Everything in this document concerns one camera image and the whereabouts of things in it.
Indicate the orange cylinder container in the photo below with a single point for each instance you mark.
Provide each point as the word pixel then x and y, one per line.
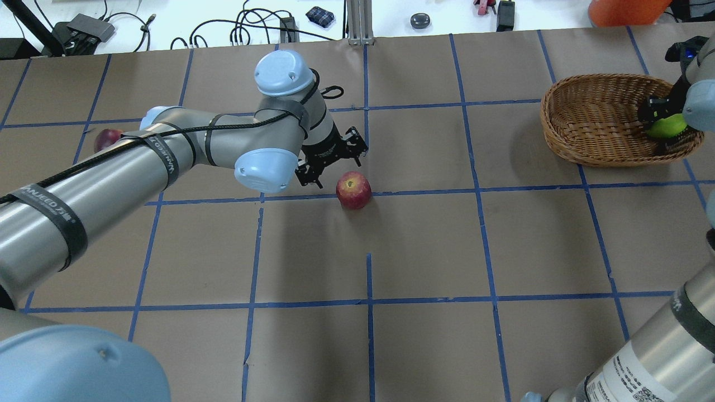
pixel 625 13

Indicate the red yellow apple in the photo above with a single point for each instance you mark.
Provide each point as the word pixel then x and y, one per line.
pixel 353 190

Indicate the dark red apple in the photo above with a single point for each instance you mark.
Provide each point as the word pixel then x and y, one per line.
pixel 106 138

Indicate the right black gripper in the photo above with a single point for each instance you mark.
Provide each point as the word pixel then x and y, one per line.
pixel 657 107

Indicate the aluminium frame post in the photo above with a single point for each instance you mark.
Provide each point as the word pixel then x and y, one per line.
pixel 359 22

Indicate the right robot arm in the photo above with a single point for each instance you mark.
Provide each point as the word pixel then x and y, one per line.
pixel 670 358

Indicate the black round puck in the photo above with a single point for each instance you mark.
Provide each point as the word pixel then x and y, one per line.
pixel 420 21

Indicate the dark blue pouch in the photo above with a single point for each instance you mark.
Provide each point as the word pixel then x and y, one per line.
pixel 320 16

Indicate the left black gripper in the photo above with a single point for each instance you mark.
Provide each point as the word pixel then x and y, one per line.
pixel 323 148

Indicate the black power adapter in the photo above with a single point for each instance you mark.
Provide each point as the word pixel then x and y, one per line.
pixel 506 16

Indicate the wicker basket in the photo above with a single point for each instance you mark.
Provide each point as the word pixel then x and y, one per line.
pixel 600 120

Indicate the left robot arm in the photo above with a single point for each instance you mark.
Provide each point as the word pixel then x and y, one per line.
pixel 48 226

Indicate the green apple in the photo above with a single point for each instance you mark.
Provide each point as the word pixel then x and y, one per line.
pixel 667 128

